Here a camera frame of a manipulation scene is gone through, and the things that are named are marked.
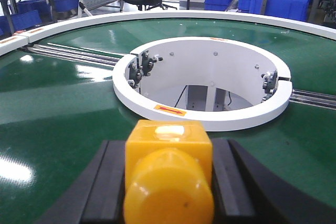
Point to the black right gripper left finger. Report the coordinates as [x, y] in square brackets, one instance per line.
[96, 196]

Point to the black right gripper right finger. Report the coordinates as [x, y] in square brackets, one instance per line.
[246, 191]

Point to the yellow toy brick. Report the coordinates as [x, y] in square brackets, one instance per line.
[168, 173]

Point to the yellow arrow sticker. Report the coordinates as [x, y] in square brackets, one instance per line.
[170, 110]

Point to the blue crate low right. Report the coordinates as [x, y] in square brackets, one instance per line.
[289, 9]

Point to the white inner ring housing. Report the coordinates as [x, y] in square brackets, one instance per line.
[228, 85]

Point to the right metal rail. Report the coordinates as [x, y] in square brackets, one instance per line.
[310, 98]

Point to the metal rail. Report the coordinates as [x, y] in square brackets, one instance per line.
[72, 54]
[310, 98]

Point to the left metal rail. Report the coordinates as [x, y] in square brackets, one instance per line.
[72, 54]

